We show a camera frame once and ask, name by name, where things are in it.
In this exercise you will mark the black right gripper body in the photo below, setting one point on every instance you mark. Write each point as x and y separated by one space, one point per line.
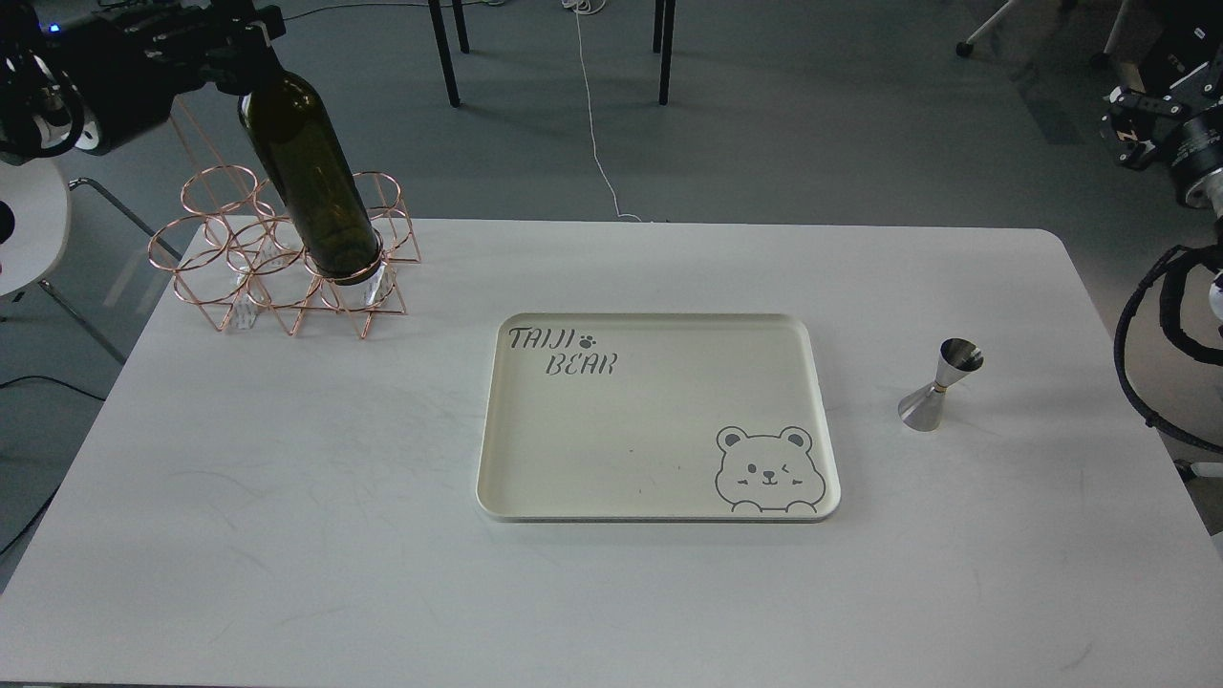
1180 128

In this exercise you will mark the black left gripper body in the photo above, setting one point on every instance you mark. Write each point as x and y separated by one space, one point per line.
129 64

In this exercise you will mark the dark green wine bottle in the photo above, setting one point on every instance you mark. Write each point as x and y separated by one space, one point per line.
290 130

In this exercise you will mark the steel double jigger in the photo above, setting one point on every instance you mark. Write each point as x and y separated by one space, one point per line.
923 409

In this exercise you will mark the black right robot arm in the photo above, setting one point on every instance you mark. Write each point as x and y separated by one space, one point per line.
1199 189

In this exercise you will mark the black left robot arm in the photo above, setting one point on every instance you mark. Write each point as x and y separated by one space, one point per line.
43 115

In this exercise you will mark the black equipment case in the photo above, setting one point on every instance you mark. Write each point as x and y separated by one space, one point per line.
1187 36

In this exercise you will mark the black table legs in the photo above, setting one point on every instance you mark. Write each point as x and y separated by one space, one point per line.
558 49

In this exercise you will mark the cream bear serving tray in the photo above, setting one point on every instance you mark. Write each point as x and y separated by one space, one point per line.
656 416

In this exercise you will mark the copper wire bottle rack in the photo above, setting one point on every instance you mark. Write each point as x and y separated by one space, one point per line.
235 256

